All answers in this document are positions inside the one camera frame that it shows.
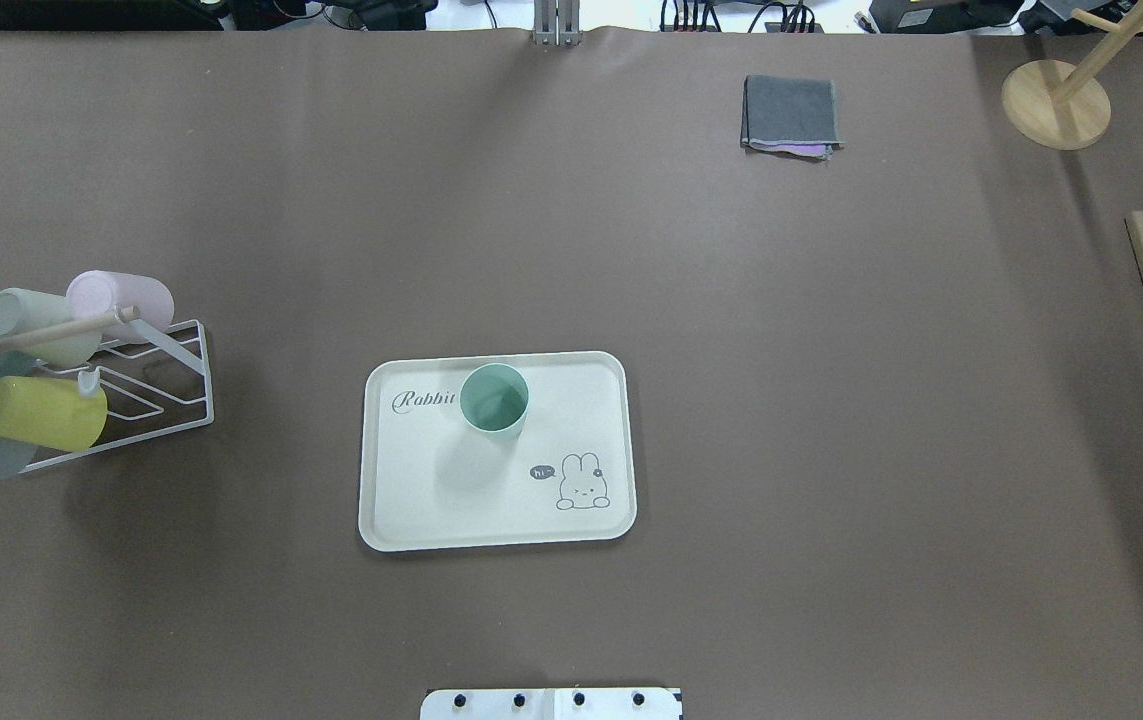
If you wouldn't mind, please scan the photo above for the cream white cup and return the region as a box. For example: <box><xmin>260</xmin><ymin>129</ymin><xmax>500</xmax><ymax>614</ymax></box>
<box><xmin>0</xmin><ymin>287</ymin><xmax>103</xmax><ymax>368</ymax></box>

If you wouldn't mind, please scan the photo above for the purple cloth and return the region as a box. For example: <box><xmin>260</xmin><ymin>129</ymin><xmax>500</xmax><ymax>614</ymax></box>
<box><xmin>745</xmin><ymin>141</ymin><xmax>832</xmax><ymax>161</ymax></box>

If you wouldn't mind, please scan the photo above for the grey folded cloth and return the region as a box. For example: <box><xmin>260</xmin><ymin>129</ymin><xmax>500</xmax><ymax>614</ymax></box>
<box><xmin>740</xmin><ymin>74</ymin><xmax>841</xmax><ymax>152</ymax></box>

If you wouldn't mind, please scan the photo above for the white wire cup rack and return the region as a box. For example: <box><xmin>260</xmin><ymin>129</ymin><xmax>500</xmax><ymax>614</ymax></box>
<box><xmin>15</xmin><ymin>319</ymin><xmax>215</xmax><ymax>477</ymax></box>

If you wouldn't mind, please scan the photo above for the wooden mug tree stand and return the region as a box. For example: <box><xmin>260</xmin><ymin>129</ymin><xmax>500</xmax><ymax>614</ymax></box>
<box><xmin>1001</xmin><ymin>1</ymin><xmax>1143</xmax><ymax>151</ymax></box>

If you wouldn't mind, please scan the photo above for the green cup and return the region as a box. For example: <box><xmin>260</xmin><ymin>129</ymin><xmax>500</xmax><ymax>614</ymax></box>
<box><xmin>458</xmin><ymin>363</ymin><xmax>530</xmax><ymax>439</ymax></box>

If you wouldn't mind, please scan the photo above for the yellow cup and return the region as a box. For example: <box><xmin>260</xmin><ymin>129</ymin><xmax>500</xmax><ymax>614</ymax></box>
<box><xmin>0</xmin><ymin>375</ymin><xmax>107</xmax><ymax>451</ymax></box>

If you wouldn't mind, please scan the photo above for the cream rabbit print tray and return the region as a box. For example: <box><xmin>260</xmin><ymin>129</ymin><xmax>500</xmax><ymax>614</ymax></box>
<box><xmin>357</xmin><ymin>351</ymin><xmax>638</xmax><ymax>552</ymax></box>

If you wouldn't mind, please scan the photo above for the pink cup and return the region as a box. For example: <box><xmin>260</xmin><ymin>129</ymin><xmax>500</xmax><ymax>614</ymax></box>
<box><xmin>65</xmin><ymin>270</ymin><xmax>175</xmax><ymax>331</ymax></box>

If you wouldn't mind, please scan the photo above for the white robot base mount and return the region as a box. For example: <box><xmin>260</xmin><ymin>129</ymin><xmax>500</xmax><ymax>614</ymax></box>
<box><xmin>419</xmin><ymin>685</ymin><xmax>684</xmax><ymax>719</ymax></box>

